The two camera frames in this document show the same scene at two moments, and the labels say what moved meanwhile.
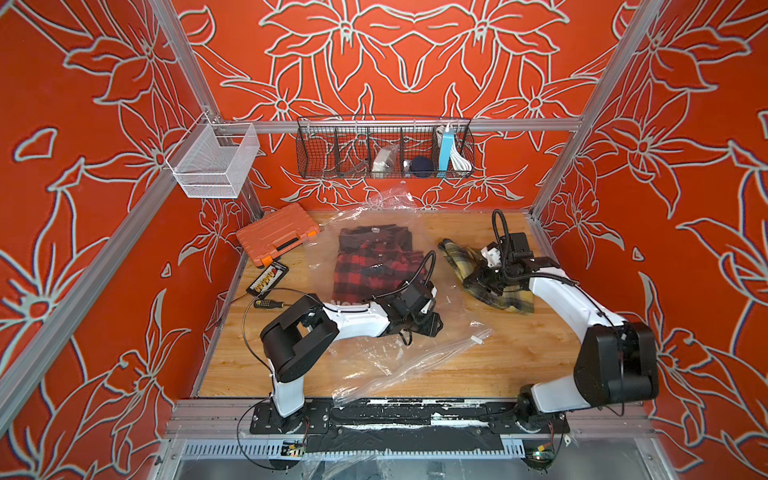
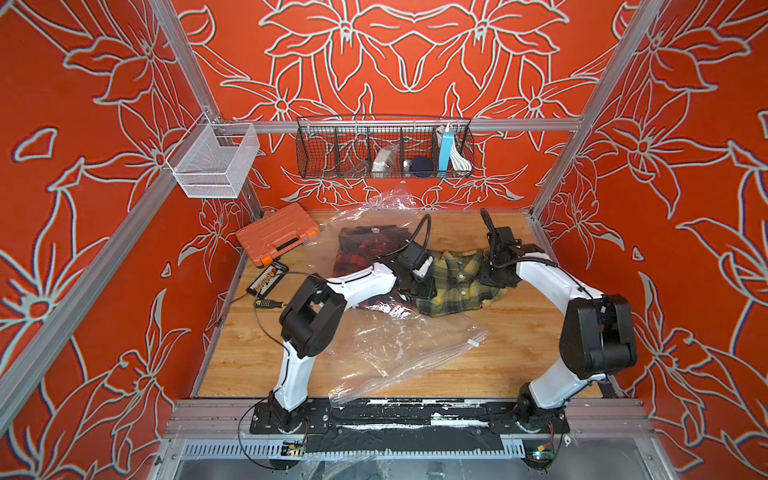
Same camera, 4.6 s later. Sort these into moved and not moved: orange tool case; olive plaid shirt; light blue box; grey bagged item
Moved: olive plaid shirt
Not moved: orange tool case; grey bagged item; light blue box
